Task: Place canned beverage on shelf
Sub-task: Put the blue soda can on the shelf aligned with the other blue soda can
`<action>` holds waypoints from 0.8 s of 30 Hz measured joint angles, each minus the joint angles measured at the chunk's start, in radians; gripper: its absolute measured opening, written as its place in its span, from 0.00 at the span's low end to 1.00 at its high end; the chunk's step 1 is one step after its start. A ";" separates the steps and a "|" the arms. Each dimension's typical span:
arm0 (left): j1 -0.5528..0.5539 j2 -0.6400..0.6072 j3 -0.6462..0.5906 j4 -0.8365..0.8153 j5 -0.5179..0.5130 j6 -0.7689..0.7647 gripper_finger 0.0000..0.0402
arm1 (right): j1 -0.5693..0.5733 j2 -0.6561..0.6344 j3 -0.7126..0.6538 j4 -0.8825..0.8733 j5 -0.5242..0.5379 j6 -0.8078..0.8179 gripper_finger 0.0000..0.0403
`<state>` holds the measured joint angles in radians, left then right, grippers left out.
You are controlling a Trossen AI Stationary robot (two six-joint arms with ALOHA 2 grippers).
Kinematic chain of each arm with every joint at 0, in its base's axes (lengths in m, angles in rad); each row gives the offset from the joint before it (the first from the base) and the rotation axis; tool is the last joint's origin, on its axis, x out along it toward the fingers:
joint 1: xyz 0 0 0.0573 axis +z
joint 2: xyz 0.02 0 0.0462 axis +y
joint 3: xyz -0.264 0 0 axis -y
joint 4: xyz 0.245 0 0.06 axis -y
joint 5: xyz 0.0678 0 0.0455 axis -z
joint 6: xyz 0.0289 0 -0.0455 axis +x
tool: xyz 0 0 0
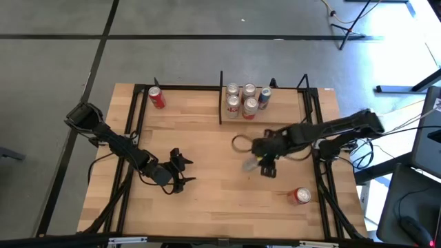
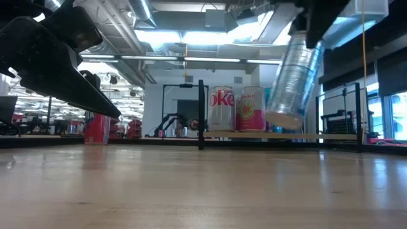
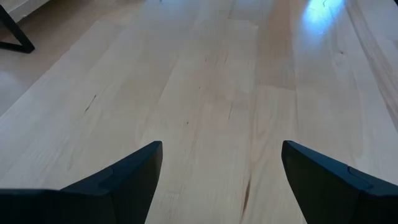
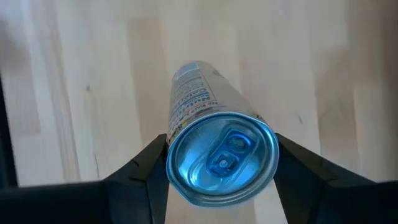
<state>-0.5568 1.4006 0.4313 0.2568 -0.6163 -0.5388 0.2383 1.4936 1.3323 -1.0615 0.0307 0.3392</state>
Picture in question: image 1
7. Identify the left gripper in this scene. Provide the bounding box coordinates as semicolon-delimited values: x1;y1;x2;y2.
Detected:
151;148;196;194

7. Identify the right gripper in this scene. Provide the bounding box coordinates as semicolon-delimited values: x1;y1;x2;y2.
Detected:
251;127;294;178

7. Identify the red soda can white lettering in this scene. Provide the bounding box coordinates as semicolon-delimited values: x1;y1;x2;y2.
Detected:
287;187;312;207

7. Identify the pink white strawberry can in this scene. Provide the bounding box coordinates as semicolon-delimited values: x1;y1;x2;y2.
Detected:
242;96;259;121
240;83;258;99

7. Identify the red soda can blue emblem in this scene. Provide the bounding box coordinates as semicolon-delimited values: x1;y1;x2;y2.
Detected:
147;85;167;110

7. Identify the black gantry bar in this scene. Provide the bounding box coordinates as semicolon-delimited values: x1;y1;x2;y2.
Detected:
0;234;441;248

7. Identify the grey desk mat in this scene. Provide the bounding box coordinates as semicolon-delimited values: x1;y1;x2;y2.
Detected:
376;162;441;246

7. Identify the black desk leg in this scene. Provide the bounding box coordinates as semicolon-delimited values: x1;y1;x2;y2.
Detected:
375;68;441;94

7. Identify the black tripod stand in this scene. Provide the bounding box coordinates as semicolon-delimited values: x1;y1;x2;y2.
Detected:
329;0;384;51

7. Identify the grey monitor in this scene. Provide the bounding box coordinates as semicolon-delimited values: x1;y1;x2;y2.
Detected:
412;85;441;180

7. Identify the black computer mouse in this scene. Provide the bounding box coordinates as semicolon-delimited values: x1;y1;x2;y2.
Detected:
399;215;434;247

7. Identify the grey chair base leg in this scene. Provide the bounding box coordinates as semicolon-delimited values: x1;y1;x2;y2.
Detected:
0;146;27;162

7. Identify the black aluminium table frame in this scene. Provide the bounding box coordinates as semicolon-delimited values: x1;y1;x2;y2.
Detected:
82;82;371;242

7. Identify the silver bracket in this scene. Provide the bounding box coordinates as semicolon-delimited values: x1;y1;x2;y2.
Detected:
298;240;340;248
108;236;148;246

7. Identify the yellow cable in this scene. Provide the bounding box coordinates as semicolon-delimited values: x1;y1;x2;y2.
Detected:
320;0;382;25

